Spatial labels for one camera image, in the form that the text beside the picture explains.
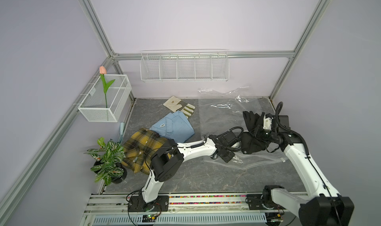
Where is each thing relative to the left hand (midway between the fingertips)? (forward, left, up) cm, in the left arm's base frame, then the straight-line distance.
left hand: (228, 156), depth 84 cm
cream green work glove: (+48, +32, -5) cm, 57 cm away
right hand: (+9, -12, +12) cm, 19 cm away
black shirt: (+1, -9, +13) cm, 16 cm away
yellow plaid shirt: (+9, +53, -2) cm, 54 cm away
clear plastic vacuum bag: (+38, -2, -4) cm, 38 cm away
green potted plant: (-8, +57, +17) cm, 60 cm away
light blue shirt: (+26, +31, -4) cm, 40 cm away
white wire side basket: (+27, +64, +25) cm, 74 cm away
